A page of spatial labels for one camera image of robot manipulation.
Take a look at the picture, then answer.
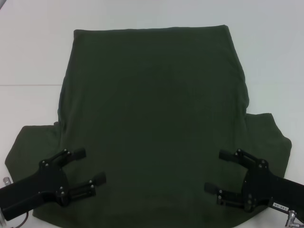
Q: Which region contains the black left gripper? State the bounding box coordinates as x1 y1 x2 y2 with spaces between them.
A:
0 147 107 221

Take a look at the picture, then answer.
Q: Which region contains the dark green shirt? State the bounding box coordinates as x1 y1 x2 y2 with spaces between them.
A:
5 24 292 228

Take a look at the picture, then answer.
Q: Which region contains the thin left arm cable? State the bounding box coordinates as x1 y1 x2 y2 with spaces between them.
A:
13 210 32 227

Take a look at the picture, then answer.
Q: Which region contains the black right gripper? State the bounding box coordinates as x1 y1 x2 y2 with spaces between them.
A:
204 148 304 219

